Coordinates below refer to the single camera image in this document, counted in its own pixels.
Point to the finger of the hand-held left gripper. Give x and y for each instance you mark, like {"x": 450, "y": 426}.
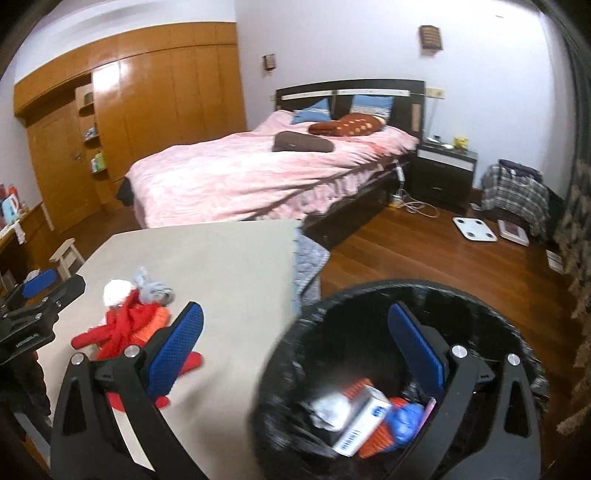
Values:
{"x": 40, "y": 282}
{"x": 69, "y": 288}

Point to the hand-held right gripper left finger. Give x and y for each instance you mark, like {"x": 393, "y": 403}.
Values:
{"x": 178, "y": 346}

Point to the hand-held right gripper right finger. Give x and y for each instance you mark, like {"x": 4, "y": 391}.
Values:
{"x": 415, "y": 346}

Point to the orange foam net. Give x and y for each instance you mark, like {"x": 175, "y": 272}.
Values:
{"x": 157, "y": 321}
{"x": 376, "y": 443}

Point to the white tissue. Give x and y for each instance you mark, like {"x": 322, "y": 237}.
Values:
{"x": 116, "y": 291}

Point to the grey cloth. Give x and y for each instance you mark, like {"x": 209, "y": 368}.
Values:
{"x": 154, "y": 291}

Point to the pink paper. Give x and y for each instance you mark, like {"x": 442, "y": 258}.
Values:
{"x": 430, "y": 408}

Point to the black lined waste bin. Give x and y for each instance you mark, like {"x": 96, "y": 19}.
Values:
{"x": 351, "y": 332}

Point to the blue plastic bag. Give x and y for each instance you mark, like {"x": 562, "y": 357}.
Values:
{"x": 406, "y": 420}

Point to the white cardboard box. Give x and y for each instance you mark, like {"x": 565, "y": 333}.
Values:
{"x": 360, "y": 424}

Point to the silvery white wrapper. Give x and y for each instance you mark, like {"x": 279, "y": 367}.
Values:
{"x": 330, "y": 408}

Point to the small wooden stool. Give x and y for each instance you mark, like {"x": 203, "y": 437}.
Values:
{"x": 64, "y": 247}

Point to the wooden desk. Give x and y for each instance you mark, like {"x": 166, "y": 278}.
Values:
{"x": 27, "y": 240}

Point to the blue white box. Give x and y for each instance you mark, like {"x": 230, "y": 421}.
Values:
{"x": 10, "y": 210}

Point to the black cloth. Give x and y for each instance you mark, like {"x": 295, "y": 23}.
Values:
{"x": 124, "y": 194}

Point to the green bottle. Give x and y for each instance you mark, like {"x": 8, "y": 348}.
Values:
{"x": 99, "y": 162}

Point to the white bathroom scale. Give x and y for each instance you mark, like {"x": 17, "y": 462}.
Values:
{"x": 474, "y": 229}

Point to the blue quilted cloth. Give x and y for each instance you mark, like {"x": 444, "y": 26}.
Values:
{"x": 309, "y": 263}

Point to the dark wooden bed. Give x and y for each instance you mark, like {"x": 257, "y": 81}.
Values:
{"x": 351, "y": 217}

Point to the power strip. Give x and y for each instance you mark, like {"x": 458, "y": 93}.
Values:
{"x": 397, "y": 201}

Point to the white scale with red centre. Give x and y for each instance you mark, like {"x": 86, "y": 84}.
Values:
{"x": 512, "y": 231}

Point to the white paper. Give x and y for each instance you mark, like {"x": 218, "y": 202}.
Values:
{"x": 554, "y": 261}

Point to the dark nightstand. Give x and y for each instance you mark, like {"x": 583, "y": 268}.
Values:
{"x": 438, "y": 184}

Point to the white bed remote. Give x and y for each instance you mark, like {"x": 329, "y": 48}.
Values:
{"x": 400, "y": 174}

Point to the pink blanket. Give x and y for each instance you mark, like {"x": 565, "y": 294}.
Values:
{"x": 231, "y": 180}

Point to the plaid cloth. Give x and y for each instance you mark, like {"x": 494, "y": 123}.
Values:
{"x": 512, "y": 198}

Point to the black bag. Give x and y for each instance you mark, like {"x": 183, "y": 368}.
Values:
{"x": 556, "y": 212}

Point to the wooden wardrobe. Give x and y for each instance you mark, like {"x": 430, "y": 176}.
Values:
{"x": 161, "y": 115}

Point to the dark green patterned curtain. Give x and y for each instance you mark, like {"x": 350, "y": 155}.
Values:
{"x": 577, "y": 230}

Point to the dark jacket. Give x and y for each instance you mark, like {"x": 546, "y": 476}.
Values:
{"x": 517, "y": 167}

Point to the yellow plush toy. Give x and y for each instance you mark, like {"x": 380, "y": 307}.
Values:
{"x": 460, "y": 143}

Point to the small alarm clock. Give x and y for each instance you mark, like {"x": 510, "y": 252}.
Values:
{"x": 434, "y": 139}

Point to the brown dotted pillow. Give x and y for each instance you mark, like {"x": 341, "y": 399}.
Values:
{"x": 351, "y": 125}

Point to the brown cushion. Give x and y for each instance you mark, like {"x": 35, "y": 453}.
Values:
{"x": 300, "y": 142}

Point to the blue striped pillow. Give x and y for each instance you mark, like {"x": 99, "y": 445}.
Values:
{"x": 369, "y": 105}

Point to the wall socket panel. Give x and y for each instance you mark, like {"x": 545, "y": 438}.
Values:
{"x": 435, "y": 92}

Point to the small wall lamp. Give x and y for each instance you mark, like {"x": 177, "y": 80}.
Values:
{"x": 269, "y": 61}

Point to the large wall lamp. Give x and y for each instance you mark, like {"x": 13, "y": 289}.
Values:
{"x": 431, "y": 39}

